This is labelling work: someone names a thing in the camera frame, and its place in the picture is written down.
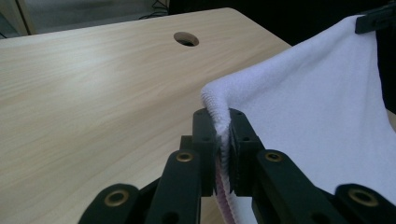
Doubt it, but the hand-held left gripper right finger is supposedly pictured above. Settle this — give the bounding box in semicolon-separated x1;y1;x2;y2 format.
228;107;266;198

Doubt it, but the black wall cable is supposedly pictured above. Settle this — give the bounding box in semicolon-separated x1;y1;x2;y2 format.
137;0;171;21

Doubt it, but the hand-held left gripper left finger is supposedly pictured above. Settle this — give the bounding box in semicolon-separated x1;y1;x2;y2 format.
179;107;222;198

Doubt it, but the white printed towel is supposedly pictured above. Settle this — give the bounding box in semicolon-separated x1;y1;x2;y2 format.
200;13;396;224

